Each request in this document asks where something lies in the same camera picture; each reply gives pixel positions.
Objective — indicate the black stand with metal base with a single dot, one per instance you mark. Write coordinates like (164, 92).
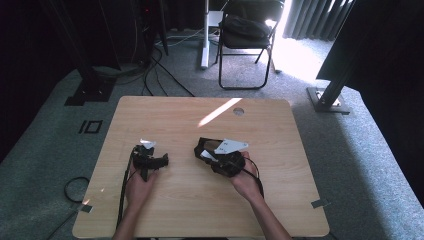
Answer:
(330, 96)

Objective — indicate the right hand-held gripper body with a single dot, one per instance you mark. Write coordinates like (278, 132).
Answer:
(230, 160)

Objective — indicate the grey curtain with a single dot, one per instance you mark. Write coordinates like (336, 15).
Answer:
(313, 20)

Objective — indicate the black bag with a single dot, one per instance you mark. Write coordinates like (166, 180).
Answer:
(245, 26)

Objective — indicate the person's left hand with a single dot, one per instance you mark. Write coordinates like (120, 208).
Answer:
(140, 190)

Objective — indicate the dark equipment rack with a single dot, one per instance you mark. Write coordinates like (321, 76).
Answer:
(146, 30)

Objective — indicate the grey round table grommet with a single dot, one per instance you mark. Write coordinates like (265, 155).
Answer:
(238, 111)

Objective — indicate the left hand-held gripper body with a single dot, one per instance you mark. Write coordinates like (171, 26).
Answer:
(146, 160)

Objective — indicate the white desk leg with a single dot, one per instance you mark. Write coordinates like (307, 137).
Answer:
(205, 40)

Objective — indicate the black folding chair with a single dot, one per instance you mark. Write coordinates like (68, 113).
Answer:
(245, 66)

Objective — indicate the grey tape piece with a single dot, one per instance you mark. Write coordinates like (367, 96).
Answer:
(86, 208)
(320, 203)

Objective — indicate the person's right hand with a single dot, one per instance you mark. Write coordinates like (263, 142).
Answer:
(248, 183)

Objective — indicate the black stand with square base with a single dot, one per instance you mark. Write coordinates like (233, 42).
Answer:
(90, 86)

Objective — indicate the black floor tape marking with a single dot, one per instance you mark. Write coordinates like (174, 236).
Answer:
(90, 127)

